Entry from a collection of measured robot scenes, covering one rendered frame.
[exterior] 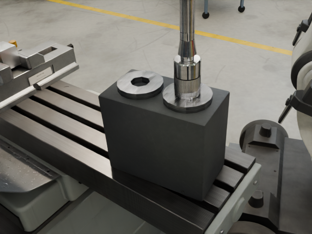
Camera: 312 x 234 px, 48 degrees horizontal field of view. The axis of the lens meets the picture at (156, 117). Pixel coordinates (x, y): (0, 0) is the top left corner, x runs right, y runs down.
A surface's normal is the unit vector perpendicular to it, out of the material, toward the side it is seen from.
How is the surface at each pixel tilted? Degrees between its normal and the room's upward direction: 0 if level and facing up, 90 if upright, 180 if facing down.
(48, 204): 90
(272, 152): 0
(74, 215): 90
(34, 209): 90
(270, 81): 0
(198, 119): 0
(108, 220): 90
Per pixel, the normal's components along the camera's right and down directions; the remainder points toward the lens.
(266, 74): -0.05, -0.81
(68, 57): 0.81, 0.30
